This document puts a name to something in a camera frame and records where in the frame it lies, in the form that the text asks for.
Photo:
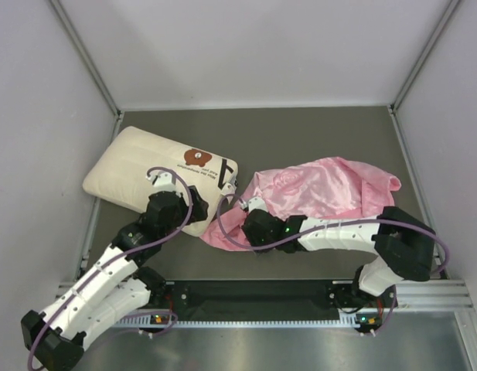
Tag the grey slotted cable duct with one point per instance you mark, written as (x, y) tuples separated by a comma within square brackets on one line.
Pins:
[(341, 320)]

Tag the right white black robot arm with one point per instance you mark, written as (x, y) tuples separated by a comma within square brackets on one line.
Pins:
[(401, 245)]

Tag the aluminium frame post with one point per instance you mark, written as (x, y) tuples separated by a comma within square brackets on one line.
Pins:
[(83, 53), (445, 18)]

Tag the right aluminium frame post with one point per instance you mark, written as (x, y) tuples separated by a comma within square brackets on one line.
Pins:
[(445, 18)]

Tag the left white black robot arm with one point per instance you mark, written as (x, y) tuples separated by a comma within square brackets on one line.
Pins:
[(115, 286)]

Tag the aluminium front rail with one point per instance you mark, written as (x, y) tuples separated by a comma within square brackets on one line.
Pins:
[(431, 295)]

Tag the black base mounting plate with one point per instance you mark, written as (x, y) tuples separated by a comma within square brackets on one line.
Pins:
[(268, 299)]

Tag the cream white pillow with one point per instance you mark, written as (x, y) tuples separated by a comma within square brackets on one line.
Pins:
[(125, 173)]

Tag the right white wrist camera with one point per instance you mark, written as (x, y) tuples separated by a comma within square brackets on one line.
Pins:
[(254, 203)]

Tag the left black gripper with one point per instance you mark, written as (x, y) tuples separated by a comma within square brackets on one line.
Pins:
[(199, 206)]

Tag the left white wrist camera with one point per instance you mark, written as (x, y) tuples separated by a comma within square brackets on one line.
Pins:
[(162, 182)]

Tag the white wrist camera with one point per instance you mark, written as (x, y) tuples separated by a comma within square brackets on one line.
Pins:
[(162, 182), (254, 203)]

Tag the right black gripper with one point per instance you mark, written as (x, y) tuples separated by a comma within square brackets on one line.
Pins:
[(253, 237)]

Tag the left aluminium frame post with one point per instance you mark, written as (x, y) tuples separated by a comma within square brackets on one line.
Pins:
[(83, 53)]

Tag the pink pillowcase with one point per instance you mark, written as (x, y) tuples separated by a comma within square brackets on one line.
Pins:
[(327, 188)]

